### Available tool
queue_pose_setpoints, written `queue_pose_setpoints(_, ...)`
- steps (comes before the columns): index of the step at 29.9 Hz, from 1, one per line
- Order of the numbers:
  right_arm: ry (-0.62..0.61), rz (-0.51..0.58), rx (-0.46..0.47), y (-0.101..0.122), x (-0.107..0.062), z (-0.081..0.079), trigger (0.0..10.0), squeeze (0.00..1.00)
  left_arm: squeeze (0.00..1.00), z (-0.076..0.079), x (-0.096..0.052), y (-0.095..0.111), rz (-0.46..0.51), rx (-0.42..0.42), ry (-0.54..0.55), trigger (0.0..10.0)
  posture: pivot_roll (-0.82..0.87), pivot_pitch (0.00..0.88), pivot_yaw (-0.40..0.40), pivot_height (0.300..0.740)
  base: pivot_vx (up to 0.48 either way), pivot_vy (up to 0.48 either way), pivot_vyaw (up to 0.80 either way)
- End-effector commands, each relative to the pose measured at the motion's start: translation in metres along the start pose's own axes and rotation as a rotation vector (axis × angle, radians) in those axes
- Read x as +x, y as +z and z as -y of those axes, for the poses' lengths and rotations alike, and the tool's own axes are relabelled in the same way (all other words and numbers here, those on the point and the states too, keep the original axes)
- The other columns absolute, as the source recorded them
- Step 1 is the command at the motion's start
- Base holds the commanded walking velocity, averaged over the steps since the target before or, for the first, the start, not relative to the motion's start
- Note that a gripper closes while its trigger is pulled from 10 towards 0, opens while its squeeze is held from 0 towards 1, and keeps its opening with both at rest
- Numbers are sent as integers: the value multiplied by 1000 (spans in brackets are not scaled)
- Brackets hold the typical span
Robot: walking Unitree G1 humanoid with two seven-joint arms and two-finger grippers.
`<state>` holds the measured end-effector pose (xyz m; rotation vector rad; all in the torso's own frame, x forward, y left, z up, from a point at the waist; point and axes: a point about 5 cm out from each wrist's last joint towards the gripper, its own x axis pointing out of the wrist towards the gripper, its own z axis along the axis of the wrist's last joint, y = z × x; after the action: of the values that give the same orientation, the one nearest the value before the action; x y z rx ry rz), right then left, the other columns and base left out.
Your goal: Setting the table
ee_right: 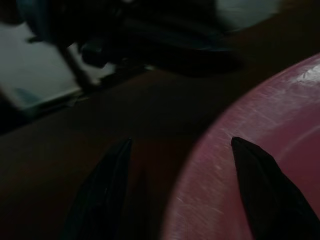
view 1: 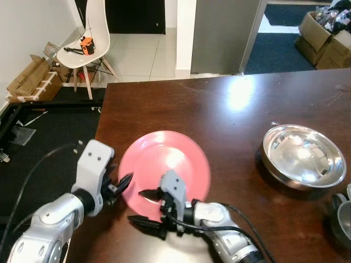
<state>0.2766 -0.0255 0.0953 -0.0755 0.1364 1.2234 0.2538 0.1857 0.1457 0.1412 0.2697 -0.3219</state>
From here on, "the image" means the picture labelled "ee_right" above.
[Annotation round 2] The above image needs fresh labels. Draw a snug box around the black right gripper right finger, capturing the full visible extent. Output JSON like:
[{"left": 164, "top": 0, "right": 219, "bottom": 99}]
[{"left": 230, "top": 136, "right": 320, "bottom": 240}]

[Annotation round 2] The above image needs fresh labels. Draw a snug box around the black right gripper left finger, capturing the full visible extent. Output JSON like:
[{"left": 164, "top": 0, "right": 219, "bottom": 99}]
[{"left": 61, "top": 136, "right": 134, "bottom": 240}]

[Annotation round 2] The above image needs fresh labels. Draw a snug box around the pink plastic plate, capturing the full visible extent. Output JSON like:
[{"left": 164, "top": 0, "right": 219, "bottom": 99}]
[{"left": 162, "top": 52, "right": 320, "bottom": 240}]

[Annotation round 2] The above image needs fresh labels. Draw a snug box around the black office chair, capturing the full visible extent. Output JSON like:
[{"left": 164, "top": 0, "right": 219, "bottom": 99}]
[{"left": 17, "top": 0, "right": 248, "bottom": 88}]

